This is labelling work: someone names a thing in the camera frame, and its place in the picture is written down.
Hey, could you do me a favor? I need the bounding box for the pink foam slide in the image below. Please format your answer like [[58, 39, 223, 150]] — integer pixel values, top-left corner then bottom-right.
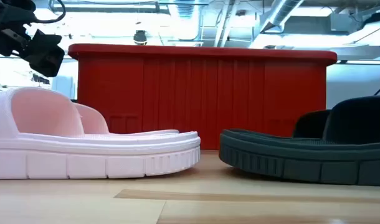
[[73, 102, 181, 136], [0, 86, 202, 180]]

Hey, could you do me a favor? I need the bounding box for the red plastic bin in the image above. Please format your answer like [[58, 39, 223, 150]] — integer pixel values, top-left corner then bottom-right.
[[67, 43, 338, 151]]

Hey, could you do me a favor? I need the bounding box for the black ceiling lamp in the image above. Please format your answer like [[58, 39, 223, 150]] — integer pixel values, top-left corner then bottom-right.
[[133, 30, 148, 46]]

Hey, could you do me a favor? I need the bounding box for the grey ceiling vent box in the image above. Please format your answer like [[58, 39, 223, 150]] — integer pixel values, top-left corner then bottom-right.
[[330, 12, 365, 34]]

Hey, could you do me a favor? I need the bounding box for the small black wall fixture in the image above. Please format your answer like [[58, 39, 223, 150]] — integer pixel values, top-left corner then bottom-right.
[[32, 74, 50, 85]]

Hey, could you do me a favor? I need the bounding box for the black left camera cable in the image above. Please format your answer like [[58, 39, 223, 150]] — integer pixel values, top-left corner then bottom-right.
[[36, 0, 67, 25]]

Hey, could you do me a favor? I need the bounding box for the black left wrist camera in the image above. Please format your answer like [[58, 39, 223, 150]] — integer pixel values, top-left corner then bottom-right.
[[0, 0, 37, 29]]

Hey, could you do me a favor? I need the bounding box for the silver ceiling duct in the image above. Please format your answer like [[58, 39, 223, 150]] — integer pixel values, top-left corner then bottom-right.
[[260, 0, 305, 34]]

